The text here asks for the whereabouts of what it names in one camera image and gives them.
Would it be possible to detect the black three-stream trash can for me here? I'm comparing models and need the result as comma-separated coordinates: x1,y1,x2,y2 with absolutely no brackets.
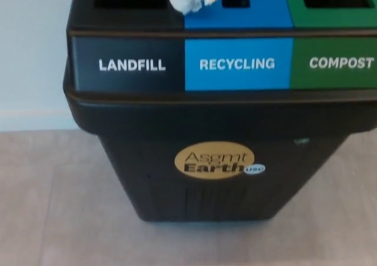
62,0,377,223

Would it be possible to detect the blue recycling lid panel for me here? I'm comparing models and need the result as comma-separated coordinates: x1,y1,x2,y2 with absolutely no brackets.
183,0,295,30

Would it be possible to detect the green compost lid panel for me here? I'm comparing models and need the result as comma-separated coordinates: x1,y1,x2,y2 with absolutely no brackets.
283,0,377,28

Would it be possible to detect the blue recycling label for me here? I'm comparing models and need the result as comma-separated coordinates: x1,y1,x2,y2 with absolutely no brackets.
184,37,295,91

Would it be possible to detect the round gold Asgmt Earth sticker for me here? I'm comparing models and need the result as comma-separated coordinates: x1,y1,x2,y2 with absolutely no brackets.
174,142,256,180

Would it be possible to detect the black landfill lid panel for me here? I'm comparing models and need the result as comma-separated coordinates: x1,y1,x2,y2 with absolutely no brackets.
69,0,185,31

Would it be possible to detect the green compost label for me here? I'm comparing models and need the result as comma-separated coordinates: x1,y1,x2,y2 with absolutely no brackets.
290,35,377,88

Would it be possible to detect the small white USC sticker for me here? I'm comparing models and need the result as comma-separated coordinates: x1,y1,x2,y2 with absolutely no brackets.
244,163,266,175

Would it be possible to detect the black landfill label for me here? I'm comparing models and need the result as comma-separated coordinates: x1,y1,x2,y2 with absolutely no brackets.
72,37,186,91

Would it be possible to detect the white wall baseboard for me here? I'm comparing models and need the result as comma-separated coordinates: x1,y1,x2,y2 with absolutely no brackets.
0,109,78,131

